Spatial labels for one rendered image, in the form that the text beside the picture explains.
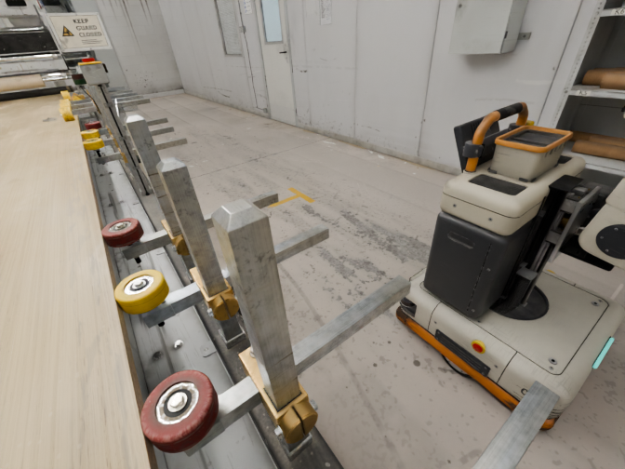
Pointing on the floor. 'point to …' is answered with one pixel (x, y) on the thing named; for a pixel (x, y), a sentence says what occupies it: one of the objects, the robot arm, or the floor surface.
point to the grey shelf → (600, 98)
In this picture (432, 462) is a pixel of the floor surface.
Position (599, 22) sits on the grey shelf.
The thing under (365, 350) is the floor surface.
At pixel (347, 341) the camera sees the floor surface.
